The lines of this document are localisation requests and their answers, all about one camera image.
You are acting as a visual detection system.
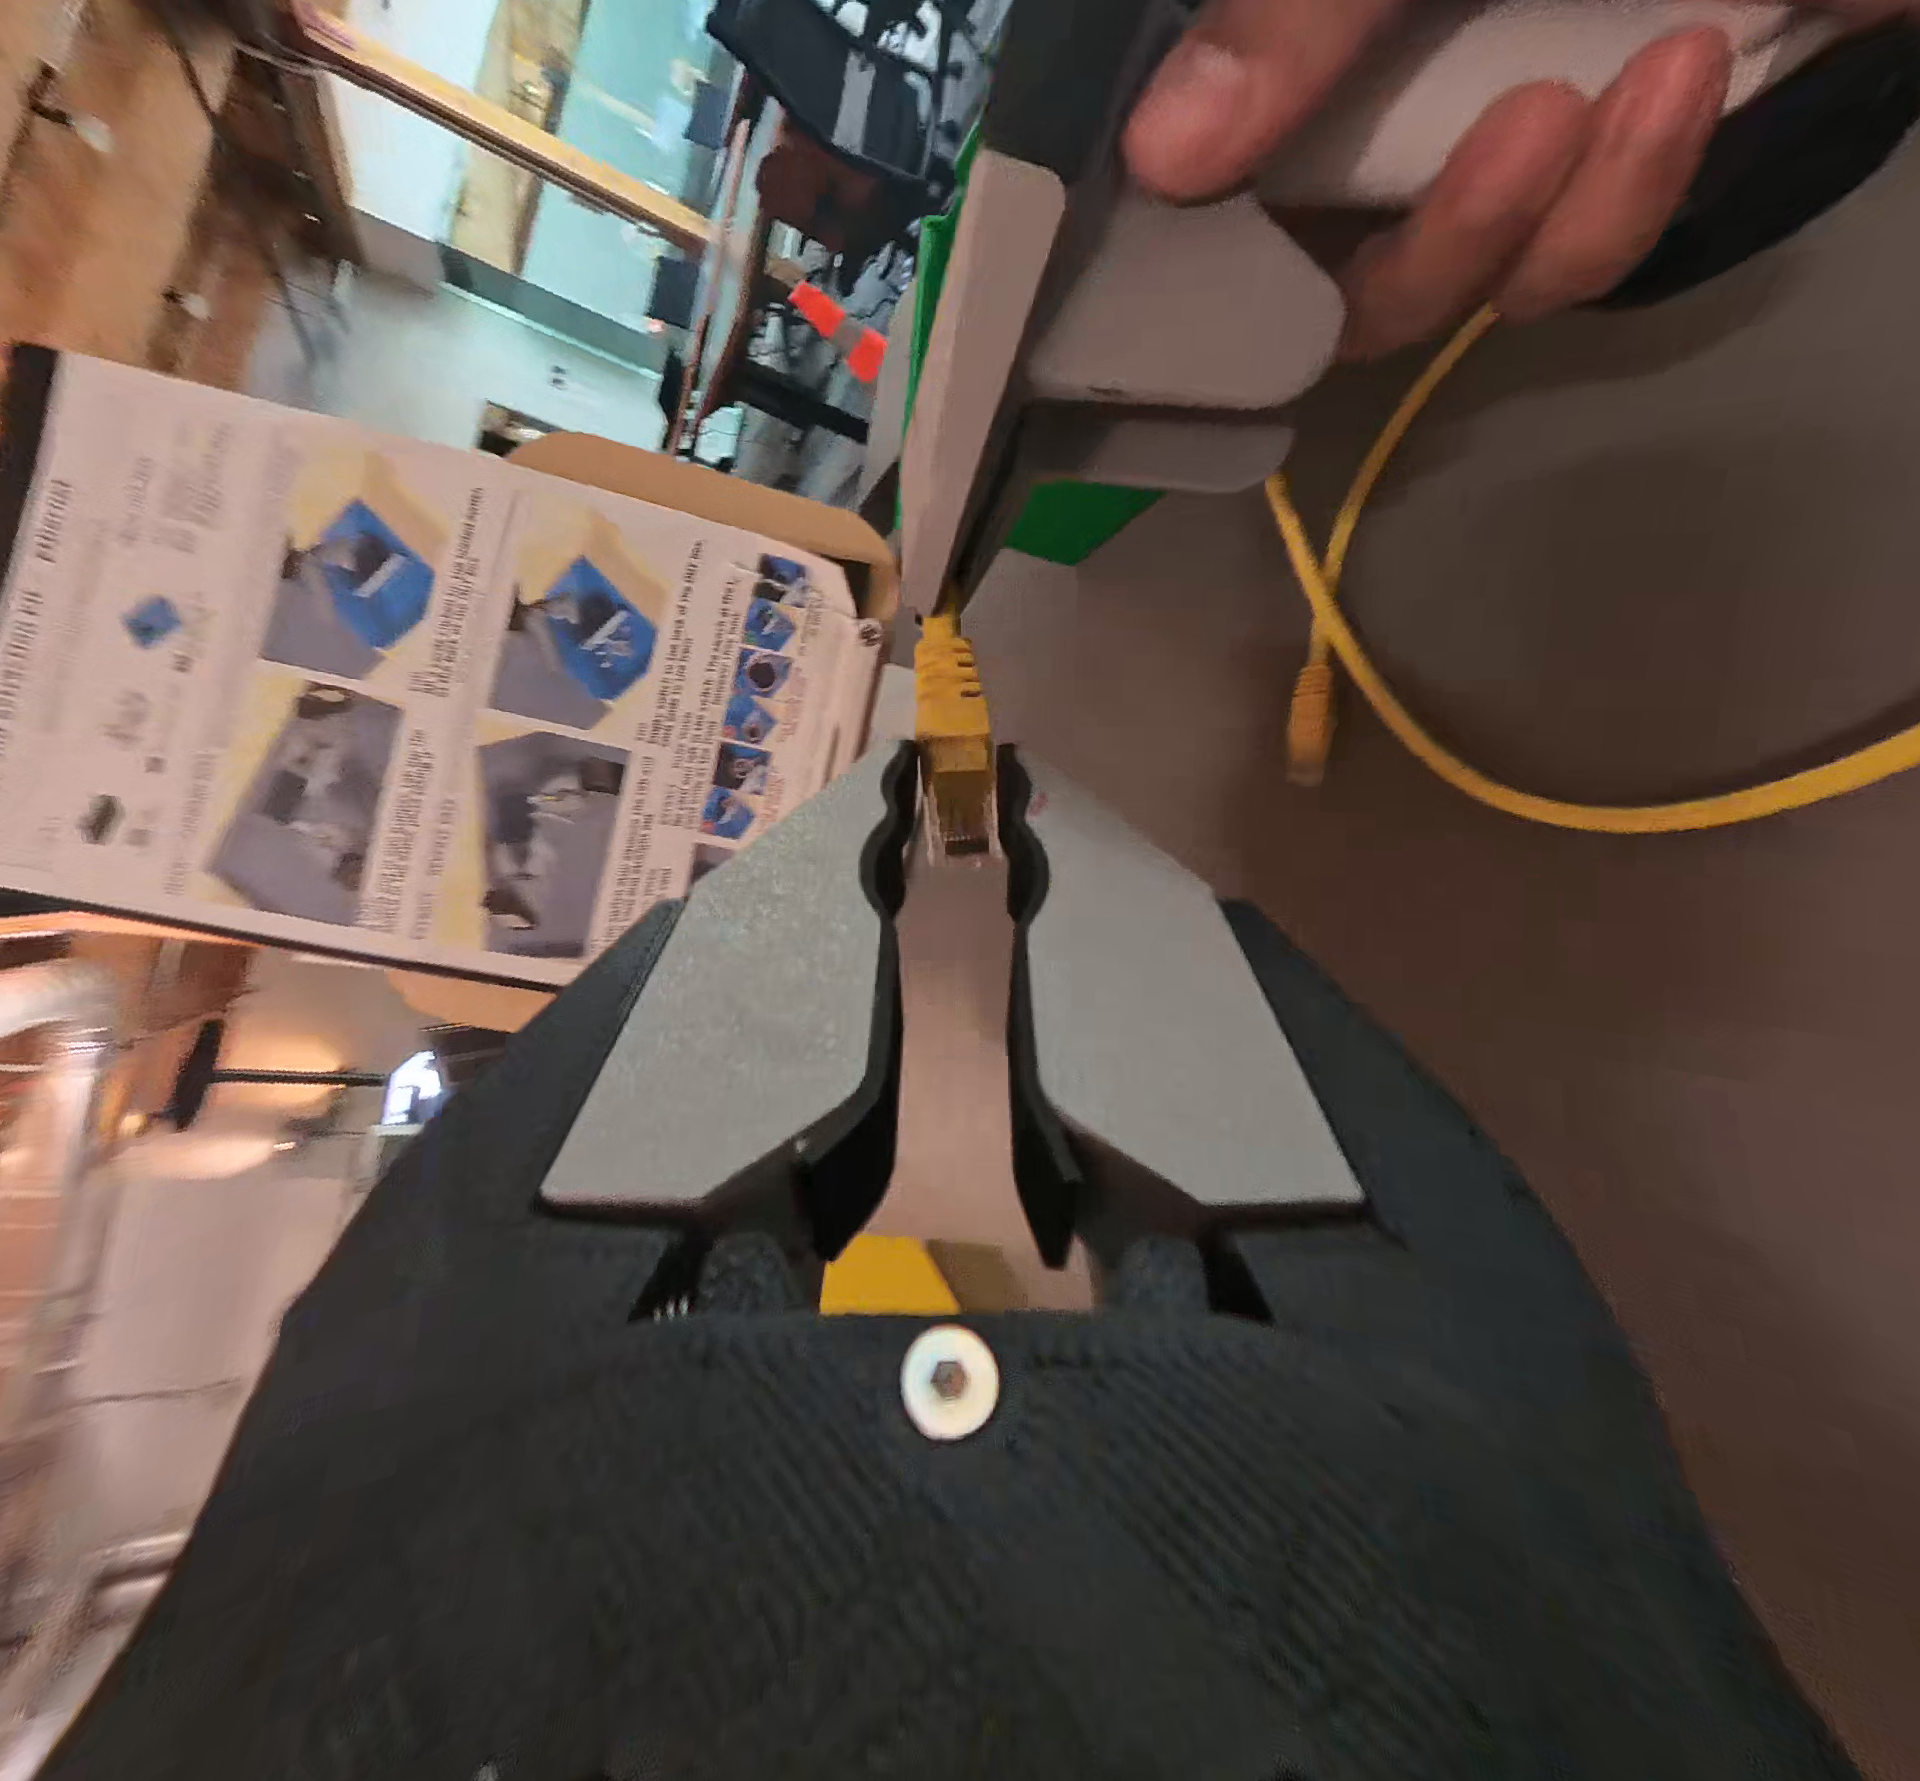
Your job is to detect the green plastic bin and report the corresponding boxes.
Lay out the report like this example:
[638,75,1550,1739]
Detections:
[897,204,1169,569]

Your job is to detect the orange traffic cone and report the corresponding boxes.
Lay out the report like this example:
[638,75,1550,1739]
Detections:
[789,281,891,379]

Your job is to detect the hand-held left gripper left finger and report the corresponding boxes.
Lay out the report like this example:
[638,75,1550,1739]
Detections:
[537,740,922,1262]

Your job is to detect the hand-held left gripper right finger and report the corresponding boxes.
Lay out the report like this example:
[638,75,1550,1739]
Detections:
[995,742,1371,1268]

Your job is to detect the yellow plastic bin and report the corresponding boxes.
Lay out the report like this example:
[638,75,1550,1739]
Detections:
[823,1234,962,1315]

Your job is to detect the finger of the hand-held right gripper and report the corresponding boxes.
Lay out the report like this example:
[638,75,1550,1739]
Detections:
[897,149,1073,616]

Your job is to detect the black mesh office chair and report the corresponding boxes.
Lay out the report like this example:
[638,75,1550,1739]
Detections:
[706,0,984,184]

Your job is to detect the printed instruction sheet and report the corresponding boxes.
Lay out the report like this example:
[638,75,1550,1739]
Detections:
[0,348,880,973]

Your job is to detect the yellow ethernet cable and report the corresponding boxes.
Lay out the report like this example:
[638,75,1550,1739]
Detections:
[913,303,1920,863]

